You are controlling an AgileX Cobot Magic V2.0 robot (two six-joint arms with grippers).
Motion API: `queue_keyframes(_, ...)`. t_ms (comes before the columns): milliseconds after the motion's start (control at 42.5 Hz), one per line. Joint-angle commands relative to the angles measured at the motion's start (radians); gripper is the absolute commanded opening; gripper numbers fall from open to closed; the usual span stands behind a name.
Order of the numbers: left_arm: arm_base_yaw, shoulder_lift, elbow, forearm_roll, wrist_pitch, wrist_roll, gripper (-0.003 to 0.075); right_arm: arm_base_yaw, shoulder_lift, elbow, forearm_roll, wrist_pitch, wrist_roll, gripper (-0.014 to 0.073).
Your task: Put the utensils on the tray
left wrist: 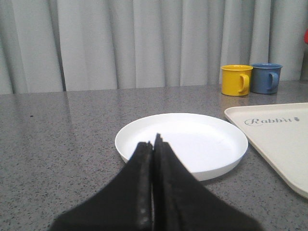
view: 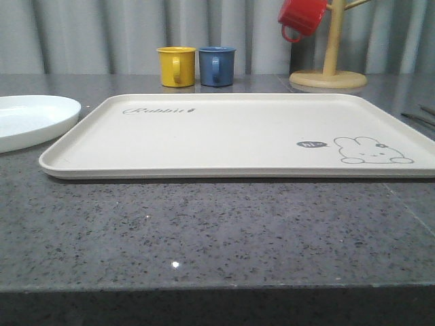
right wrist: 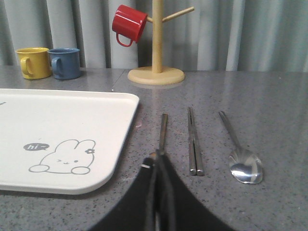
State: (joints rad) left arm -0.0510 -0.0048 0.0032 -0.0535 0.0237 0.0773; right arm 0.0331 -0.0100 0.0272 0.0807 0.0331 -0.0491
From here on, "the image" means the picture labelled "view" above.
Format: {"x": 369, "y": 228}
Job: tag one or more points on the white round plate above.
{"x": 28, "y": 120}

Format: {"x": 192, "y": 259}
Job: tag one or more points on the cream rabbit serving tray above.
{"x": 139, "y": 136}

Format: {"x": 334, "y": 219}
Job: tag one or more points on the blue mug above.
{"x": 216, "y": 66}

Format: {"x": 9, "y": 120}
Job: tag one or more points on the yellow mug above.
{"x": 177, "y": 66}

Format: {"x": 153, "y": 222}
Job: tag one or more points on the wooden mug tree stand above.
{"x": 330, "y": 77}

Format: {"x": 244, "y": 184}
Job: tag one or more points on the red mug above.
{"x": 303, "y": 16}

